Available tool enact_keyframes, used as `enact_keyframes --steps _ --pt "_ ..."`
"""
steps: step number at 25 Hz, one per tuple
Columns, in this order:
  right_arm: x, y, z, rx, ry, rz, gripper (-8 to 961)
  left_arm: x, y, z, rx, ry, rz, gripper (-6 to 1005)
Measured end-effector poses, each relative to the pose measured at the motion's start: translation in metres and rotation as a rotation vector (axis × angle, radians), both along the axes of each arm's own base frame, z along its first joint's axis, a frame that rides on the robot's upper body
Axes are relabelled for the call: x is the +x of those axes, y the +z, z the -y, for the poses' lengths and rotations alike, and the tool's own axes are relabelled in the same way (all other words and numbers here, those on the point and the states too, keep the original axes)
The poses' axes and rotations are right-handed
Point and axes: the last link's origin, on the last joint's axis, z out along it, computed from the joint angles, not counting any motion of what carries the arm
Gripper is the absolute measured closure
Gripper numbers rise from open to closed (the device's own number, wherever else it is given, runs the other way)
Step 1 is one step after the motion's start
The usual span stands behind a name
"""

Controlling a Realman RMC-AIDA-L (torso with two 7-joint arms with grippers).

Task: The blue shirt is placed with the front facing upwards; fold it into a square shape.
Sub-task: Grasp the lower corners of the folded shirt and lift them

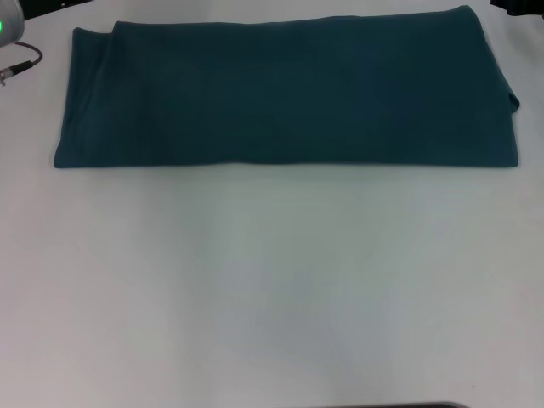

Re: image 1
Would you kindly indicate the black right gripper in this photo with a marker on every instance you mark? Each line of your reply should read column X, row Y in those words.
column 520, row 5

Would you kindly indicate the teal blue printed T-shirt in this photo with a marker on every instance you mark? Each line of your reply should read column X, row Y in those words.
column 276, row 93

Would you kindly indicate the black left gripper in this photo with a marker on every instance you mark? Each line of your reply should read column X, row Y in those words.
column 51, row 6

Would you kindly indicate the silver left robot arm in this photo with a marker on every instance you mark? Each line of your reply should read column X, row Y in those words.
column 10, row 21

